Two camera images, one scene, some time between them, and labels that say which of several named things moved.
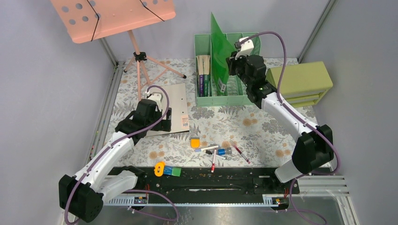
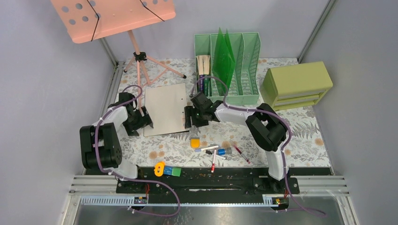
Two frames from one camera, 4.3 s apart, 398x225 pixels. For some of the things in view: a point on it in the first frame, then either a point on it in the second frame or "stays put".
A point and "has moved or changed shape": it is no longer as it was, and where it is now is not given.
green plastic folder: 222,48 has moved or changed shape
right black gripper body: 237,67 → 200,119
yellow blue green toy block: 160,169 stays put
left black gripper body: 165,125 → 134,122
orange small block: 195,142 stays put
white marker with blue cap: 224,152 stays put
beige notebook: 177,103 stays put
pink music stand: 87,20 stays put
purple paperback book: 200,75 stays put
